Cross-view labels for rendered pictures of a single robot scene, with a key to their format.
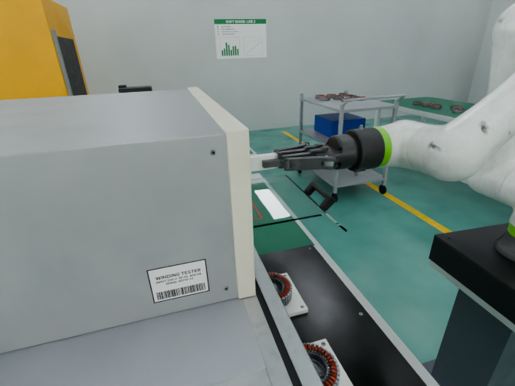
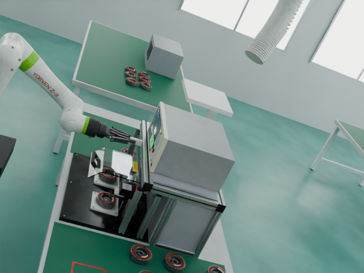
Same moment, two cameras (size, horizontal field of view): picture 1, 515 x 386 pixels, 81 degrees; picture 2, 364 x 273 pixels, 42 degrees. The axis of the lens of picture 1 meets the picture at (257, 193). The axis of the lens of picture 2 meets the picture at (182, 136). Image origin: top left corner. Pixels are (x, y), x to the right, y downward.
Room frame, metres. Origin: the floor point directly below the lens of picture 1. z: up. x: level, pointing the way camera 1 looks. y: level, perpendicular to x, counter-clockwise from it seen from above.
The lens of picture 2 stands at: (2.80, 0.17, 2.32)
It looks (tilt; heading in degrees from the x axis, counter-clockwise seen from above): 24 degrees down; 179
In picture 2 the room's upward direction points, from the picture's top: 25 degrees clockwise
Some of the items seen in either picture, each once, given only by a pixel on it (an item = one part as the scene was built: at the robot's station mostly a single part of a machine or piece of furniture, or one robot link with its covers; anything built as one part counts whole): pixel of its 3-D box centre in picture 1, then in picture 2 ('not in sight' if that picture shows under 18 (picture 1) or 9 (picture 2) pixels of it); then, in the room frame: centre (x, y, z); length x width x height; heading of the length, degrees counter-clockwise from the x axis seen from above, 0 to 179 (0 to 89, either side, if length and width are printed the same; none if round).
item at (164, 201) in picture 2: not in sight; (156, 183); (0.44, 0.18, 0.92); 0.66 x 0.01 x 0.30; 16
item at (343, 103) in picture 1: (342, 139); not in sight; (3.17, -0.93, 0.51); 1.01 x 0.60 x 1.01; 16
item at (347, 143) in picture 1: (329, 153); (106, 131); (0.63, -0.16, 1.18); 0.09 x 0.08 x 0.07; 106
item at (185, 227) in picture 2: not in sight; (184, 227); (0.72, 0.41, 0.91); 0.28 x 0.03 x 0.32; 106
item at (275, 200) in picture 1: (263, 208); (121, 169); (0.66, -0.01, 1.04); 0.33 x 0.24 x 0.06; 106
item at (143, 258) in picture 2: not in sight; (140, 254); (0.88, 0.26, 0.77); 0.11 x 0.11 x 0.04
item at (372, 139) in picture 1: (359, 151); (92, 128); (0.65, -0.23, 1.18); 0.09 x 0.06 x 0.12; 16
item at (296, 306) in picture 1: (271, 296); (104, 203); (0.63, -0.03, 0.78); 0.15 x 0.15 x 0.01; 16
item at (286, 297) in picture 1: (270, 289); (106, 200); (0.63, -0.03, 0.80); 0.11 x 0.11 x 0.04
